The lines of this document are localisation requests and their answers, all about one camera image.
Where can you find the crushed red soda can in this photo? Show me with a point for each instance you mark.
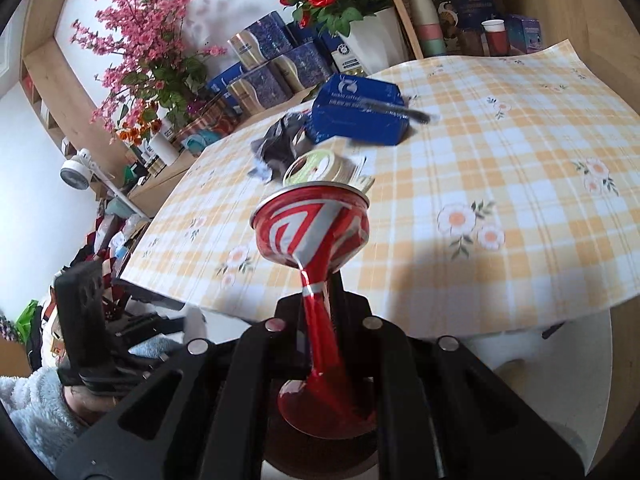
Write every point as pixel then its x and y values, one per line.
pixel 316 227

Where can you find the person's left hand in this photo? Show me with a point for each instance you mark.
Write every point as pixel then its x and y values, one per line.
pixel 85 406

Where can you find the orange flowers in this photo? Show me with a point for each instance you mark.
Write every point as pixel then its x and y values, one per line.
pixel 147 124

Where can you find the white desk fan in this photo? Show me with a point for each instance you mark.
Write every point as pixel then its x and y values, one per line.
pixel 78 171

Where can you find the woven plaid basket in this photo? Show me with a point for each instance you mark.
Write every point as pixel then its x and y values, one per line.
pixel 215 121

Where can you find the white rose vase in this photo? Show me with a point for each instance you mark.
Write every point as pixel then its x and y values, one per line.
pixel 377 41

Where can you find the light blue fluffy robe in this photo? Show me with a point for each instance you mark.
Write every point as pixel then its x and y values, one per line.
pixel 38 411

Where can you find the stacked pastel cups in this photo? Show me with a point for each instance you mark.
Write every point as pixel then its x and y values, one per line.
pixel 425 21

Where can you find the blue gold tea box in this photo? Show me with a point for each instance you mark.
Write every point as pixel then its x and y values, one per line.
pixel 303 67
pixel 262 41
pixel 260 89

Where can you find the yellow plaid tablecloth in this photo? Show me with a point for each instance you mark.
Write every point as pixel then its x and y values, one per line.
pixel 517 207

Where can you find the dark red trash bin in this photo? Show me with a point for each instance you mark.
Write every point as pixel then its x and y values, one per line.
pixel 300 456

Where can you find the flat white green packet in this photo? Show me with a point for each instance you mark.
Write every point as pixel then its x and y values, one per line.
pixel 360 178

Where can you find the red paper cup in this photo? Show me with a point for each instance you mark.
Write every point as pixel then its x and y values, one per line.
pixel 497 37

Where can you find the pink cherry blossom bouquet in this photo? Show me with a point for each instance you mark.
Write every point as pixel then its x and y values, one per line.
pixel 154 68

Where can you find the white cylindrical vase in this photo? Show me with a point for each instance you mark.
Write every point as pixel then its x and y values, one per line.
pixel 165 151

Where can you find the low wooden cabinet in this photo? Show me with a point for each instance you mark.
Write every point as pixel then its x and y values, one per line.
pixel 150 196

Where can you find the silver blue wrapper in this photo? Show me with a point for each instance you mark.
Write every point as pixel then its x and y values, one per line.
pixel 280 146

